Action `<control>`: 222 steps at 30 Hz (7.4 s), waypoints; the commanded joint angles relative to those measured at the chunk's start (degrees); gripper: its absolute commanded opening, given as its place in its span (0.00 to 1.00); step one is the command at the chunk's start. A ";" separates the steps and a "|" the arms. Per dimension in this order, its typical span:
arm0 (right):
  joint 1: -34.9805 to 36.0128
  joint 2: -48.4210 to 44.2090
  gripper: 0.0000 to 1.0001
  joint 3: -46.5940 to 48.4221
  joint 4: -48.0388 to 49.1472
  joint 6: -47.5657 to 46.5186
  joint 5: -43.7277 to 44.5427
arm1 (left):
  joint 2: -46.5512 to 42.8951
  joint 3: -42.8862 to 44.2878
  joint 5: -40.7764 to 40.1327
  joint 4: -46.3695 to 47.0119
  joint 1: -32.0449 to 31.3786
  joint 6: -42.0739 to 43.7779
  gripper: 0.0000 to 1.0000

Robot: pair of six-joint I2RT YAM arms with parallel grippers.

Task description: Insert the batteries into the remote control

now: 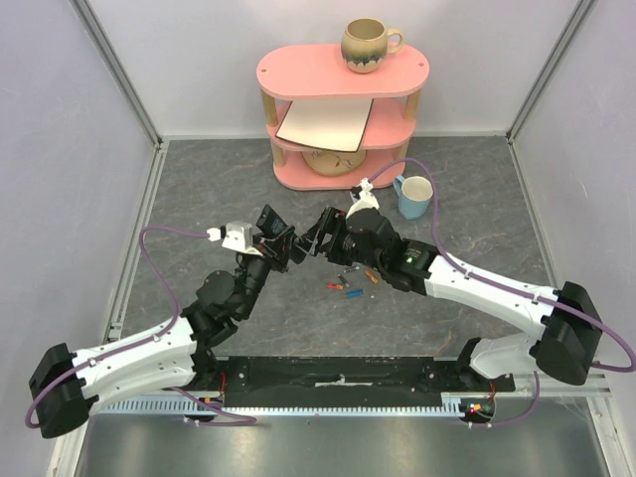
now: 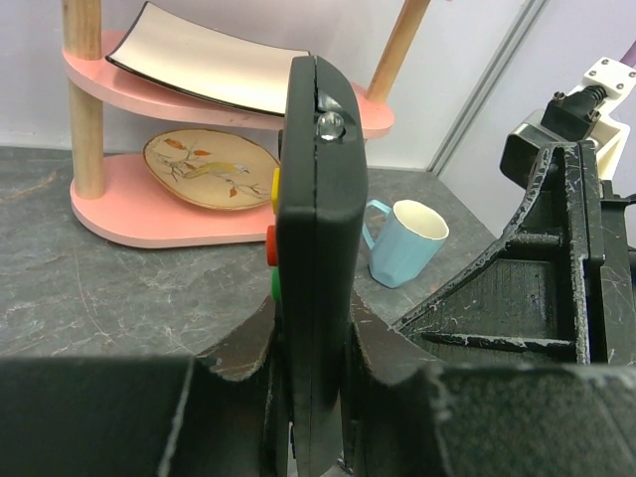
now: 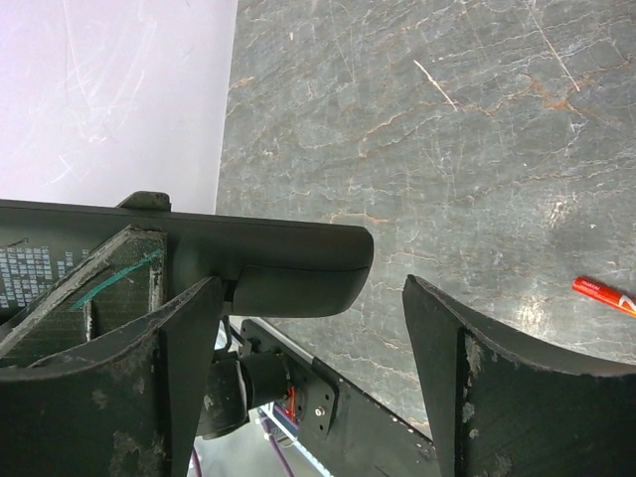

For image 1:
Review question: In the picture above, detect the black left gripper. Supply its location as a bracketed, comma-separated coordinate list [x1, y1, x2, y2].
[237, 224, 297, 319]

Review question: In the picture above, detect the black remote control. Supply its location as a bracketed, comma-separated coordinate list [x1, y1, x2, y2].
[256, 205, 313, 267]

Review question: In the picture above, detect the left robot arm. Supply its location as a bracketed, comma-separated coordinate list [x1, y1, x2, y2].
[25, 220, 304, 438]

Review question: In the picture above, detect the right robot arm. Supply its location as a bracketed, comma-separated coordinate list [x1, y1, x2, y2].
[307, 208, 602, 392]

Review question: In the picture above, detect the black gold battery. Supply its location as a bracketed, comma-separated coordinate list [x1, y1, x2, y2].
[337, 274, 350, 288]

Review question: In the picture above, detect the beige bird-painted bowl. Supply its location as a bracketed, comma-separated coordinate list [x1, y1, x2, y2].
[301, 150, 367, 177]

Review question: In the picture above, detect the light blue mug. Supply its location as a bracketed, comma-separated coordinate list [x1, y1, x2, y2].
[394, 175, 433, 220]

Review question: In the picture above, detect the pink three-tier shelf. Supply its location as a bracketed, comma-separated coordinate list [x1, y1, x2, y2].
[256, 44, 429, 191]

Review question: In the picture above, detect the white square plate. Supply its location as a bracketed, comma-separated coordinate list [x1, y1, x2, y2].
[275, 98, 374, 152]

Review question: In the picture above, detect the beige ceramic mug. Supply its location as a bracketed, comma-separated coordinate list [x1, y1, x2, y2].
[340, 18, 404, 74]

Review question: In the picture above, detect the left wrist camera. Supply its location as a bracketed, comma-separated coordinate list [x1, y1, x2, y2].
[207, 221, 261, 255]

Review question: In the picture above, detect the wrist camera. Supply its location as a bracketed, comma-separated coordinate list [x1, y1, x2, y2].
[347, 178, 380, 218]
[207, 221, 261, 255]

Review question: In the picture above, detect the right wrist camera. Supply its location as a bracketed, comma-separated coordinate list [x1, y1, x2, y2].
[347, 178, 380, 218]

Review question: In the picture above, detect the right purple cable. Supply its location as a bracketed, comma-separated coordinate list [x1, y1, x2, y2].
[367, 157, 636, 429]

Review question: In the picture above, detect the purple cable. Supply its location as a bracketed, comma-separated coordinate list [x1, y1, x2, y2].
[24, 225, 258, 429]
[367, 157, 636, 429]

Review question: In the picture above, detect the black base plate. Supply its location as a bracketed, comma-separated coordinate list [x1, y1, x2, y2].
[186, 357, 516, 406]

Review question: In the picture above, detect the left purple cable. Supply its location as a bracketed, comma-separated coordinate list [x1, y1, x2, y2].
[24, 225, 258, 429]

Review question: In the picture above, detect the white cable duct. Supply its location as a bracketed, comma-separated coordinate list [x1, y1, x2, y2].
[100, 394, 485, 420]

